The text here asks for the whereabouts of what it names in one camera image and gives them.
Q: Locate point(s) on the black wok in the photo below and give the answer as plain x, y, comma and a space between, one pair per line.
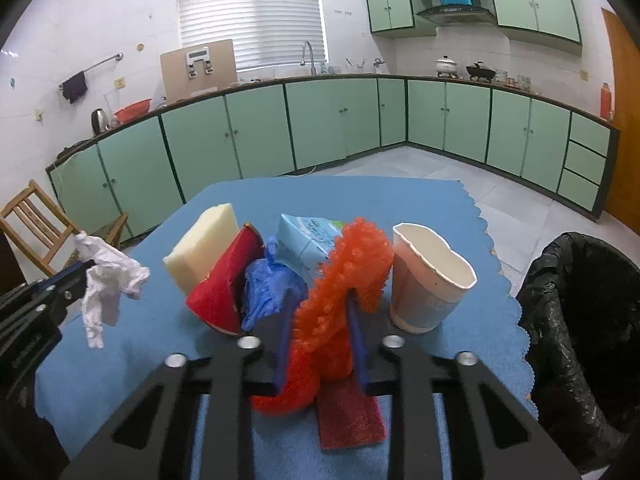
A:
480, 72

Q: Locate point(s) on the steel electric kettle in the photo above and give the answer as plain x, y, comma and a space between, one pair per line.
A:
100, 122

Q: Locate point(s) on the red plastic basin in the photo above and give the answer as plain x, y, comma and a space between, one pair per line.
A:
132, 110

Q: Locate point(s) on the blue table cloth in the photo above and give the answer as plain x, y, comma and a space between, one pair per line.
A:
425, 200

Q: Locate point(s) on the black trash bag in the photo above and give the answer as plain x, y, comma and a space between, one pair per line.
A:
575, 335

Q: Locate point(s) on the light blue milk carton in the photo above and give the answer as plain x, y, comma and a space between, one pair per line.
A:
305, 245

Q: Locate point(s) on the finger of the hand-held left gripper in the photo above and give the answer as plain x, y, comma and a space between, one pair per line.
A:
60, 282

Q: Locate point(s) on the green base cabinets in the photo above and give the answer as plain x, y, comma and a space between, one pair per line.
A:
315, 115

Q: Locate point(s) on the range hood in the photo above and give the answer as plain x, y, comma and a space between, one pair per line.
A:
455, 14

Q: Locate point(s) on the white paper cup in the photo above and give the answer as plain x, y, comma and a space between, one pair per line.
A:
425, 300

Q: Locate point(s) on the cream foam sponge block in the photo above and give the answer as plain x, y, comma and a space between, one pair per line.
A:
200, 245

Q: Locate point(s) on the blue plastic bag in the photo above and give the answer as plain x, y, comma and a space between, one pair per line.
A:
265, 285

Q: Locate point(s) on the green wall cabinets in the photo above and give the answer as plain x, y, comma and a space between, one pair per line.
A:
515, 0

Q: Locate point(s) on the white window blind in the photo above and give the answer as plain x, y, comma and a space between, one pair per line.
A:
250, 10

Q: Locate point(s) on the orange foam fruit net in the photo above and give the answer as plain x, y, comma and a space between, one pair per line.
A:
325, 310

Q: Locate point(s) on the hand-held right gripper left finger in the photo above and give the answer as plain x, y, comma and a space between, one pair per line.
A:
284, 345

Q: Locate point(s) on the red thermos bottle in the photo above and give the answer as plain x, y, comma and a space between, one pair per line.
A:
605, 102

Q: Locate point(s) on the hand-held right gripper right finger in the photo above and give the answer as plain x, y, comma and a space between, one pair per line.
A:
358, 347

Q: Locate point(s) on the metal towel rail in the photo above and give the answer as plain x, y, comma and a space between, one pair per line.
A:
102, 64

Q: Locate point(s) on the cardboard box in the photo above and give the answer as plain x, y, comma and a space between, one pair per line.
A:
172, 80

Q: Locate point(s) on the wooden door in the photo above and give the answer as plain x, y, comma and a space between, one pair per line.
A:
622, 110

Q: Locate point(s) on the white tissue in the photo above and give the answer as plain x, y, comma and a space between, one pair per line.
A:
107, 280

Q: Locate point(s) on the red crushed paper cup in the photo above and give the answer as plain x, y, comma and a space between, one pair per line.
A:
220, 290

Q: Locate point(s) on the metal kitchen faucet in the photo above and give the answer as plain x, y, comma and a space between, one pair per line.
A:
306, 50

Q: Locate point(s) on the white cooking pot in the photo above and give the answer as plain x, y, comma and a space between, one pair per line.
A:
446, 66

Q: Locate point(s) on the dark hanging towel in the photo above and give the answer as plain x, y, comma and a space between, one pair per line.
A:
75, 87

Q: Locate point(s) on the wooden chair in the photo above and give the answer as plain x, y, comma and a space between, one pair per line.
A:
30, 210

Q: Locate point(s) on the row of glass jars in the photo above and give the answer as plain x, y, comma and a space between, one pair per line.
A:
512, 81

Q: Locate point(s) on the utensil holder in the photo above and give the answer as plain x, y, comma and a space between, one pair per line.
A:
357, 66

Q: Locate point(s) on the white device on cardboard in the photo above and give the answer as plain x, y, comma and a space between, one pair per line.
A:
197, 57

